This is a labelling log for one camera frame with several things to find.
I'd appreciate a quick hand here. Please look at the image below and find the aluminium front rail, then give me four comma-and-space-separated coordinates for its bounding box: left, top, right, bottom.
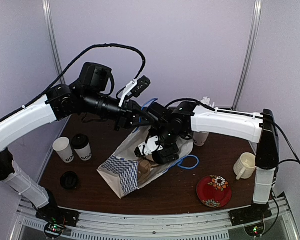
9, 197, 298, 240

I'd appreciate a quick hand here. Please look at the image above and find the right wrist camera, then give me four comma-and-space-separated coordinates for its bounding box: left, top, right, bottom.
134, 136, 163, 158

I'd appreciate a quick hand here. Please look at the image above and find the red floral plate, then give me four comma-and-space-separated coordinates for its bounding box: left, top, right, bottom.
196, 175, 232, 209

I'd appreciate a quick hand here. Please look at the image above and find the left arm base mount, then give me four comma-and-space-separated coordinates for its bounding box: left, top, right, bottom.
32, 198, 80, 227

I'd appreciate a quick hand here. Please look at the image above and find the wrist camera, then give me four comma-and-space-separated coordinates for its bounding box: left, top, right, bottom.
118, 75, 151, 107
134, 136, 163, 158

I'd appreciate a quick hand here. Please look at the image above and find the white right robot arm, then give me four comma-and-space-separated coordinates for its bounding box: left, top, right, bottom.
146, 101, 279, 221

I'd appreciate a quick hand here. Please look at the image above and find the white paper coffee cup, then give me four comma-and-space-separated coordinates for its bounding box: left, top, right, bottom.
74, 145, 92, 161

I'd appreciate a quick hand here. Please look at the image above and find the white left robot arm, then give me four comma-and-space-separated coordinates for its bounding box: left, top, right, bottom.
0, 62, 151, 222

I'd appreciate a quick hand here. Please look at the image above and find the white cup holding straws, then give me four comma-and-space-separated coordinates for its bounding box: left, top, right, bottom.
193, 132, 210, 147

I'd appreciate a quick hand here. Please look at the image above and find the brown pulp cup carrier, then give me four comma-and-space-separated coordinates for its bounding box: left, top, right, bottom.
137, 159, 159, 184

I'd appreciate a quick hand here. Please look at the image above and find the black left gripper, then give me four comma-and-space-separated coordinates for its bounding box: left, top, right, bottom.
82, 88, 155, 132

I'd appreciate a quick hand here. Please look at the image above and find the black plastic cup lid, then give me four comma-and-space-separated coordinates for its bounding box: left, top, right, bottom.
71, 133, 90, 150

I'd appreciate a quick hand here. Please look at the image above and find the cream ceramic mug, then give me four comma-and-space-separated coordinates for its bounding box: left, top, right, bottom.
233, 152, 256, 180

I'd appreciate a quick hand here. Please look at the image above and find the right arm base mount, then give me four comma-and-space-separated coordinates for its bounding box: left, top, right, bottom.
228, 203, 272, 227

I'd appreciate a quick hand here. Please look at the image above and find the black plastic lid stack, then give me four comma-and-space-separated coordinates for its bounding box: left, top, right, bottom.
60, 171, 79, 190

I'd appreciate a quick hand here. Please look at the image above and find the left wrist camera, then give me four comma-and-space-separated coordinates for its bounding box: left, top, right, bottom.
118, 75, 151, 107

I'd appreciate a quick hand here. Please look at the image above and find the blue checkered paper bag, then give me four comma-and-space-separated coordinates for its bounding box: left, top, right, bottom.
96, 98, 200, 200

